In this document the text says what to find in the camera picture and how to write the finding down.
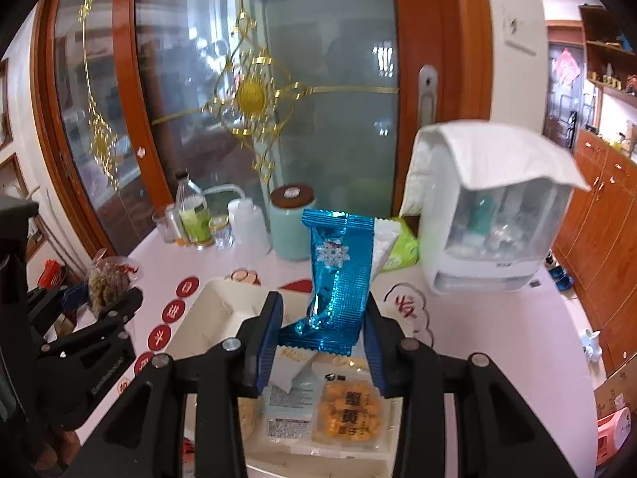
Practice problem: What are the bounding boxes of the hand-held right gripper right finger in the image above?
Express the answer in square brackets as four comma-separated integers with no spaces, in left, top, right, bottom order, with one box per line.
[365,292,583,478]

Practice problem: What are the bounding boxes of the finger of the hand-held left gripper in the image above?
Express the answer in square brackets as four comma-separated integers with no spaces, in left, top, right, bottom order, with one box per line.
[27,283,91,330]
[92,289,144,340]

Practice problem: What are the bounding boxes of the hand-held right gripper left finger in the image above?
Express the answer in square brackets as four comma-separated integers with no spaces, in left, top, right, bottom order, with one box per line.
[62,291,284,478]

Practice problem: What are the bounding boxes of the clear packet of brown snack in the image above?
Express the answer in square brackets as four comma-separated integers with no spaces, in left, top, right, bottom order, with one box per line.
[86,254,141,320]

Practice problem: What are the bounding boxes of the orange egg yolk puff packet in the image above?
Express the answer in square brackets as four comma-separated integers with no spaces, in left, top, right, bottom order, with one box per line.
[311,377,387,452]

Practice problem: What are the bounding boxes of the white plastic storage box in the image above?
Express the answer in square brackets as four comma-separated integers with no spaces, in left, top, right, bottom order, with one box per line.
[168,278,405,470]

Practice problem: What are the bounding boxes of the large white light-blue packet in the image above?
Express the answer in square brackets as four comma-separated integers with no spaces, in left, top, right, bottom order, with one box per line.
[261,346,322,442]

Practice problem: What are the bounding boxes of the blue foil snack packet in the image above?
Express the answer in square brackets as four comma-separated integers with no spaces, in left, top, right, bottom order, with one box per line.
[277,208,402,358]

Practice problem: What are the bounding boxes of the glass cup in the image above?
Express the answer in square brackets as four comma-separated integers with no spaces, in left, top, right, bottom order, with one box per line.
[151,209,173,245]

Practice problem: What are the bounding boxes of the green wet wipes pack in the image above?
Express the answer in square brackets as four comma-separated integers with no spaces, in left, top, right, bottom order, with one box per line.
[382,216,420,273]

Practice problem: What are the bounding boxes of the clear bottle with green label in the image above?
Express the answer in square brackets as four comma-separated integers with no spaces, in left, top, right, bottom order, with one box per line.
[174,171,213,250]

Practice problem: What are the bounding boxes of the small glass jar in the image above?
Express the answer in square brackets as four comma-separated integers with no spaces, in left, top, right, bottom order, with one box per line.
[208,214,235,251]

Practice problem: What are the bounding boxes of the pink printed tablecloth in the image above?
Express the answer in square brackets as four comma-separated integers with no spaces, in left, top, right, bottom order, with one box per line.
[64,243,606,478]

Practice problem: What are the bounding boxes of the white squeeze bottle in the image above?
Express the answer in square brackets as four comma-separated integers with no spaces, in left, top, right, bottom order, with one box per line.
[226,184,272,256]

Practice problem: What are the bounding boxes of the teal canister with brown lid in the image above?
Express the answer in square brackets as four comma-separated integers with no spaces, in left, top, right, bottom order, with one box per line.
[268,184,318,262]

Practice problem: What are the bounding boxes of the white countertop sterilizer cabinet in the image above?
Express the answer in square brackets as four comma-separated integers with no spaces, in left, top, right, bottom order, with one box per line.
[400,119,591,296]

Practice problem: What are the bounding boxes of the blue shoes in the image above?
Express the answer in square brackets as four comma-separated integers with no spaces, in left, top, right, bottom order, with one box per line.
[546,265,574,293]

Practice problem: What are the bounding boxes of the wooden framed glass door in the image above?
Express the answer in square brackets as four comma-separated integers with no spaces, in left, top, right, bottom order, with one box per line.
[114,0,494,256]
[31,0,176,256]

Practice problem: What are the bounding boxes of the white slippers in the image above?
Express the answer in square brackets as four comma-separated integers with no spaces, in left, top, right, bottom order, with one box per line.
[578,327,604,360]

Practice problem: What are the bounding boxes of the white cloth cover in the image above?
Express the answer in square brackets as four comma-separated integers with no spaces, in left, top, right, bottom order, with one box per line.
[400,119,591,221]

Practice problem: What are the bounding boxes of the cardboard box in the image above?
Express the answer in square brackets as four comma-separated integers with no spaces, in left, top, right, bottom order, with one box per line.
[591,353,637,425]

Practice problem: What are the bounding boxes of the pink plastic stool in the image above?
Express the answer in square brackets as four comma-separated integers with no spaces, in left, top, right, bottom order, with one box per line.
[594,405,634,460]

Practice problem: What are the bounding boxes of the wooden cabinet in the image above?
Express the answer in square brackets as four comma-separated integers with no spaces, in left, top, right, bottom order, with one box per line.
[551,128,637,375]

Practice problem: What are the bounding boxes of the dark wooden entry door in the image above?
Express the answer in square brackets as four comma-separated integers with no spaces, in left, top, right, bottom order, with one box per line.
[541,41,586,149]

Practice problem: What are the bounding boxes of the wooden framed wall niche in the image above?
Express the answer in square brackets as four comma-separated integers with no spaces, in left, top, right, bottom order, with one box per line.
[0,153,31,201]

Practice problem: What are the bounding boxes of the silver door handle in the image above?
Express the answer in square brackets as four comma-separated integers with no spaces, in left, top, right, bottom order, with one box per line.
[417,64,439,126]

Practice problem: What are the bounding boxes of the white wall switch panel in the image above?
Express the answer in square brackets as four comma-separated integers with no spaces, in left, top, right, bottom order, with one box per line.
[502,6,539,57]

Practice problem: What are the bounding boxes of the wooden wall shelf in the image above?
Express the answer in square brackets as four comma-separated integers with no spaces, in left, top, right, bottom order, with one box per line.
[578,4,637,156]

